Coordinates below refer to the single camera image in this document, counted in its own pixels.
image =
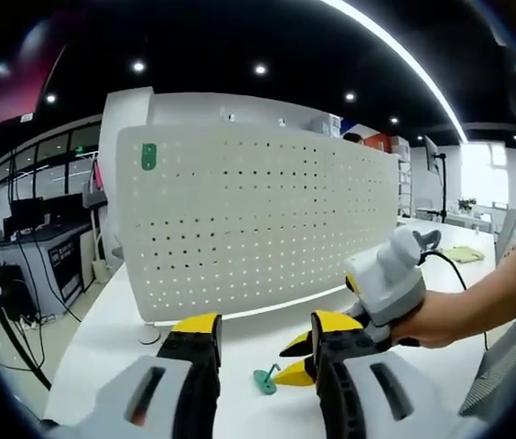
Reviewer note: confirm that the black tripod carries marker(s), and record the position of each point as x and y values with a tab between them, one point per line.
24	346

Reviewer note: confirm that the grey metal hook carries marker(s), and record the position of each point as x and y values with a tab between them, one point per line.
271	372

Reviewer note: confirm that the monitor on black stand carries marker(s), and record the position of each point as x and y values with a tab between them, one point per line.
431	155

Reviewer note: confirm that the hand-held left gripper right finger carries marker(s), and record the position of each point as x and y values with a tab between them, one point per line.
345	379

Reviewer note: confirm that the yellow-green cloth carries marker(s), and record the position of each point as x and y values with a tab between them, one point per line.
461	254

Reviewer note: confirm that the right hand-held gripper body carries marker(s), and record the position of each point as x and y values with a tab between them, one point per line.
390	283

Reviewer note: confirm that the long ceiling light strip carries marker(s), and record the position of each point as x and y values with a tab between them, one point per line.
404	50

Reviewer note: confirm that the group of ceiling spotlights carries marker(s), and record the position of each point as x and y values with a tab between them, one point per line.
260	69

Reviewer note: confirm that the large red display screen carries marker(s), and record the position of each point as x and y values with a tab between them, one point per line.
15	96

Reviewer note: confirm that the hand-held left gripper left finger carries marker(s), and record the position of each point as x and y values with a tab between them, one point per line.
185	366

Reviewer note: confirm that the grey curved object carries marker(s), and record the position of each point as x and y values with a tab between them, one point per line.
432	235

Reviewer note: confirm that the black desktop monitor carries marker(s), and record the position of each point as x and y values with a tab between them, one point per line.
27	212

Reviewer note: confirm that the person's right hand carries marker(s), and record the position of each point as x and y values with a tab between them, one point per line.
436	320

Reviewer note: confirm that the grey mesh office chair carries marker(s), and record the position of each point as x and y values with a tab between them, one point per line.
505	366

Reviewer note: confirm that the dark office desk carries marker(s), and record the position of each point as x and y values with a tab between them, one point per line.
63	265

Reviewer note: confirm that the white perforated mounting plate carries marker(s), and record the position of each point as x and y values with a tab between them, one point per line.
262	228

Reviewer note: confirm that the small potted plant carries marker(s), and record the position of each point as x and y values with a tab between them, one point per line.
467	204

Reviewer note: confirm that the pink hanging item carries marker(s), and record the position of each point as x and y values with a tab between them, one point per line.
99	176

